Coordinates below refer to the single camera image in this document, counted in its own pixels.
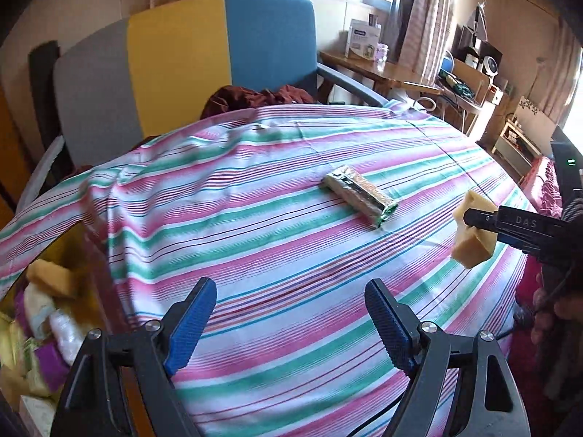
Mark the wooden side shelf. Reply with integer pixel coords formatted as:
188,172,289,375
437,55,511,135

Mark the beige cardboard box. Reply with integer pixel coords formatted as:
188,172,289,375
18,394,56,437

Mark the red patterned cloth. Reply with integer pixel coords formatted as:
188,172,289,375
521,157,563,210

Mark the wooden wardrobe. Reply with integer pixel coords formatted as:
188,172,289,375
0,86,32,228

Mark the person's right hand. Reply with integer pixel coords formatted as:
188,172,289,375
531,272,583,343

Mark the clear plastic packet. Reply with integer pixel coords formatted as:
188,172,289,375
49,310,85,365

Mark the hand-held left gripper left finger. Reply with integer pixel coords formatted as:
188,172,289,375
50,277,218,437

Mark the pink striped curtain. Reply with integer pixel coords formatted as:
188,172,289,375
398,0,461,87

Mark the gold tin box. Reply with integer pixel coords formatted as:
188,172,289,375
0,223,151,437

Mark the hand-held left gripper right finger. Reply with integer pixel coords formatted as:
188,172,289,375
364,279,531,437

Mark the wooden desk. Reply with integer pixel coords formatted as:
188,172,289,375
319,50,445,105

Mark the white cable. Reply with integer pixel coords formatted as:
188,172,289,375
410,95,440,119

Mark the striped tablecloth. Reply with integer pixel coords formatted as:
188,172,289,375
0,100,538,437

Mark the clear-wrapped beige roll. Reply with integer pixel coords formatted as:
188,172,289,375
23,284,60,342

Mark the dark red cloth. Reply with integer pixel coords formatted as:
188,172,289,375
200,84,315,121

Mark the white product box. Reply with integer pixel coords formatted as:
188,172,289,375
345,18,382,61

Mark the purple snack packet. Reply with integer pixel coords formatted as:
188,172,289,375
34,343,70,390
13,294,34,342

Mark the grey yellow blue chair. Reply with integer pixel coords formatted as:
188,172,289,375
16,0,388,210

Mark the snack packet with green label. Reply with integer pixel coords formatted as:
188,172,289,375
0,314,51,397

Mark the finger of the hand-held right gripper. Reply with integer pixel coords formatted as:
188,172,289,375
463,206,570,265

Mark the black cable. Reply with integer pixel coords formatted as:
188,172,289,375
351,391,411,437

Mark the silver foil packet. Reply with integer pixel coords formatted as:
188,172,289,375
319,164,399,229

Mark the low wooden cabinet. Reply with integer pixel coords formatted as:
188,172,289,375
492,95,559,183

